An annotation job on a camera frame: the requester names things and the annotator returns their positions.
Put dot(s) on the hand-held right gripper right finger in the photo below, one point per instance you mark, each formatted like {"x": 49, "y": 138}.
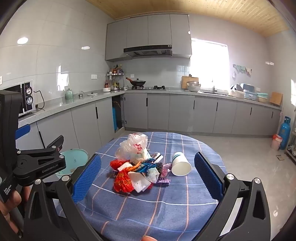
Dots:
{"x": 208, "y": 176}

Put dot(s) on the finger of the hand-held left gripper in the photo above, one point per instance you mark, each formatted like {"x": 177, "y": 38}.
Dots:
{"x": 23, "y": 131}
{"x": 39, "y": 162}

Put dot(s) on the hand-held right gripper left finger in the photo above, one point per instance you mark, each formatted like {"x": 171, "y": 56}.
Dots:
{"x": 86, "y": 178}

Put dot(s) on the teal enamel basin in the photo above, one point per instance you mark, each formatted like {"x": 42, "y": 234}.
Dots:
{"x": 74, "y": 160}

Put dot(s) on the red plastic bag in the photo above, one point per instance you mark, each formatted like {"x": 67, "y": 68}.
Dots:
{"x": 115, "y": 165}

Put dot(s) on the red mesh net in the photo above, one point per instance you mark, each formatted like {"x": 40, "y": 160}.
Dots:
{"x": 122, "y": 182}

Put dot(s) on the purple snack wrapper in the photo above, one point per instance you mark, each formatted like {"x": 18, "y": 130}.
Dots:
{"x": 163, "y": 180}

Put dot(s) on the dark foam net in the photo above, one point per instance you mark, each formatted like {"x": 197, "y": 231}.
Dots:
{"x": 156, "y": 165}

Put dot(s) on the white foam sheet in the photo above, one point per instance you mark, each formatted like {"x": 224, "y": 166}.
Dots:
{"x": 124, "y": 166}
{"x": 141, "y": 183}

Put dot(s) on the pink white trash bin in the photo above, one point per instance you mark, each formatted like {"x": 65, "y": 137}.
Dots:
{"x": 276, "y": 142}

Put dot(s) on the person's left hand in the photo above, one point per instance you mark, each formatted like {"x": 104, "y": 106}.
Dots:
{"x": 12, "y": 204}

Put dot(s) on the person's right hand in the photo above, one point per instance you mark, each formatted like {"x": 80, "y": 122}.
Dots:
{"x": 149, "y": 238}

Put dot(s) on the microwave oven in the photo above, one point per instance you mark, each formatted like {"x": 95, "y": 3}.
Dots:
{"x": 27, "y": 99}

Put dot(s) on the white paper cup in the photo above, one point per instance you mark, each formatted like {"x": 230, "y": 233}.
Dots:
{"x": 181, "y": 164}

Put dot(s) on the blue plaid tablecloth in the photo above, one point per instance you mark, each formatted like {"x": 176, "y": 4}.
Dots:
{"x": 166, "y": 208}

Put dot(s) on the striped small packet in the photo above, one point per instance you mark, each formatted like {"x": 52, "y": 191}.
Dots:
{"x": 158, "y": 157}

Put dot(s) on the grey speckled countertop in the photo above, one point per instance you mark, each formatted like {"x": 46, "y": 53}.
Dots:
{"x": 69, "y": 104}

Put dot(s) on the pale crumpled plastic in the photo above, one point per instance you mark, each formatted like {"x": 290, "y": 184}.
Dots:
{"x": 153, "y": 176}

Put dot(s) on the clear plastic bag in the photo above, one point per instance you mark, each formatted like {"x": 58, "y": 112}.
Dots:
{"x": 131, "y": 146}

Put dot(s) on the colourful snack wrapper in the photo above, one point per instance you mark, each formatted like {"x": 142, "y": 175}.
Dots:
{"x": 144, "y": 167}

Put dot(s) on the grey lower cabinets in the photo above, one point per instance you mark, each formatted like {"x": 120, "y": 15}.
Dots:
{"x": 180, "y": 111}

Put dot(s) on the grey cabinets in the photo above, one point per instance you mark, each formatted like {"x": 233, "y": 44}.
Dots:
{"x": 159, "y": 30}
{"x": 180, "y": 111}

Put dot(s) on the cardboard scrap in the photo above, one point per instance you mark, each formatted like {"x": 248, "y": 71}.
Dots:
{"x": 281, "y": 157}

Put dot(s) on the sink faucet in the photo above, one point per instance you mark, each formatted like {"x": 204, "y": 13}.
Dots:
{"x": 214, "y": 90}

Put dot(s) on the blue gas cylinder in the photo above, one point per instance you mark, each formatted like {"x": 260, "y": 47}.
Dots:
{"x": 285, "y": 134}

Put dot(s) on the white dish basket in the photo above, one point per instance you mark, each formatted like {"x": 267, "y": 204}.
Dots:
{"x": 237, "y": 92}

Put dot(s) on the metal shelf rack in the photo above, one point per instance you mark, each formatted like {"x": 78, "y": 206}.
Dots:
{"x": 291, "y": 148}

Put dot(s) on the white bowl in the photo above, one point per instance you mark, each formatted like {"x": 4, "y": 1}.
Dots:
{"x": 106, "y": 90}

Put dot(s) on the blue dish basket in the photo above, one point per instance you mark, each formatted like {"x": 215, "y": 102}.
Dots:
{"x": 251, "y": 93}

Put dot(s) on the pale green basin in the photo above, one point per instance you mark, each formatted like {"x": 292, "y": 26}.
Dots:
{"x": 262, "y": 98}

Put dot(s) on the wooden cutting board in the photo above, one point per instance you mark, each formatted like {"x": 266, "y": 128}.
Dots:
{"x": 185, "y": 81}

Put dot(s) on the gas stove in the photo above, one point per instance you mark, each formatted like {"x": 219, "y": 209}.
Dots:
{"x": 150, "y": 87}

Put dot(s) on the metal spice rack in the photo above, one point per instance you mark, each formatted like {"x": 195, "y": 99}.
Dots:
{"x": 115, "y": 76}

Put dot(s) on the black wok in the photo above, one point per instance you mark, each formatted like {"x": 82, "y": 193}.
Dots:
{"x": 138, "y": 81}

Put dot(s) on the bright window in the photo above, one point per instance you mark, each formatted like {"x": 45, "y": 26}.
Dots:
{"x": 209, "y": 64}

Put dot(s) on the hanging dishcloths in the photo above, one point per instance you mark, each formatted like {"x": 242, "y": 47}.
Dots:
{"x": 241, "y": 69}

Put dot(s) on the black range hood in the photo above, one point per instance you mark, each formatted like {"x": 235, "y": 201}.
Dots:
{"x": 148, "y": 51}

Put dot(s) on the grey upper cabinets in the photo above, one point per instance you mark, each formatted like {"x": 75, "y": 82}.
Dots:
{"x": 159, "y": 30}

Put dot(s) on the white wall hook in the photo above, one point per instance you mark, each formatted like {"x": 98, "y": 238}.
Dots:
{"x": 270, "y": 62}

